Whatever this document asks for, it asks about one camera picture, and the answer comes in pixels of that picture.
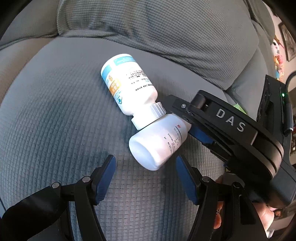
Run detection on black tracker camera box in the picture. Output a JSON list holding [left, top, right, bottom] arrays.
[[255, 74, 296, 140]]

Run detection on green cardboard box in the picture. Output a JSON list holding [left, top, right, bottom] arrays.
[[233, 103, 247, 115]]

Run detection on black cable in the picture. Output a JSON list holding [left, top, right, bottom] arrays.
[[285, 70, 296, 93]]

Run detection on grey sofa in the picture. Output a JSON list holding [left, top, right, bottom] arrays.
[[1, 1, 275, 240]]

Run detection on plain white pill bottle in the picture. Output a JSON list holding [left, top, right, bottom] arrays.
[[129, 114, 191, 171]]

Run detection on large grey back cushion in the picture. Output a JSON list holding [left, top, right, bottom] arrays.
[[57, 1, 259, 89]]

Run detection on person's hand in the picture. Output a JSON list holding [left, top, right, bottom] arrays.
[[213, 173, 282, 238]]

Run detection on black framed wall picture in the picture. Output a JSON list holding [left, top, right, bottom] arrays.
[[278, 23, 296, 62]]

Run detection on white bottle blue label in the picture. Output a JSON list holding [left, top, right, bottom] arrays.
[[101, 54, 166, 130]]

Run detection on colourful plush toys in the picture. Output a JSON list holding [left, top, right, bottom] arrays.
[[271, 35, 285, 82]]

